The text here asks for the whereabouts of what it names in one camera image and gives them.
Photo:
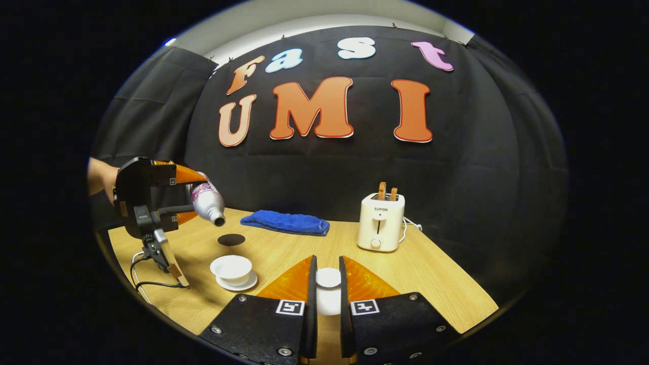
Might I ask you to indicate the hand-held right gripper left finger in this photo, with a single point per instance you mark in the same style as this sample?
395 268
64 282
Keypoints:
311 314

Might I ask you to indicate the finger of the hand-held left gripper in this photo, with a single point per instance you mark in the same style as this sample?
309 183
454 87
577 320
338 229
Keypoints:
170 218
170 172

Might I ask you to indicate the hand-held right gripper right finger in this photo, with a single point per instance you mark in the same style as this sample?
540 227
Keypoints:
346 314

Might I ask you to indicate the white teacup lid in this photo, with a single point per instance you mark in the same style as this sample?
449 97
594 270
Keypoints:
328 286

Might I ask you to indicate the silver water bottle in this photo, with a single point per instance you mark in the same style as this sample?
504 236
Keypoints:
208 203

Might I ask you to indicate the dark round coaster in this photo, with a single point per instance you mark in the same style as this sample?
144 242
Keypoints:
231 240

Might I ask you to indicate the white teacup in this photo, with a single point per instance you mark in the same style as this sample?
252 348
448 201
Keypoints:
231 267

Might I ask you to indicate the white saucer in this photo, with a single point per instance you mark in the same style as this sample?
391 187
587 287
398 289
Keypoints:
248 284

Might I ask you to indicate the blue towel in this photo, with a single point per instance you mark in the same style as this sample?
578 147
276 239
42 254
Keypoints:
286 223

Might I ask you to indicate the white toaster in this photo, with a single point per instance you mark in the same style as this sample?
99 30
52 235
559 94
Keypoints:
380 225

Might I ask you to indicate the toast slice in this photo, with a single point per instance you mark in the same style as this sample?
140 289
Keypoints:
382 190
393 194

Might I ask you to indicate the ceiling light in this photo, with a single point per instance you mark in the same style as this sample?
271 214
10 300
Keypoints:
170 41

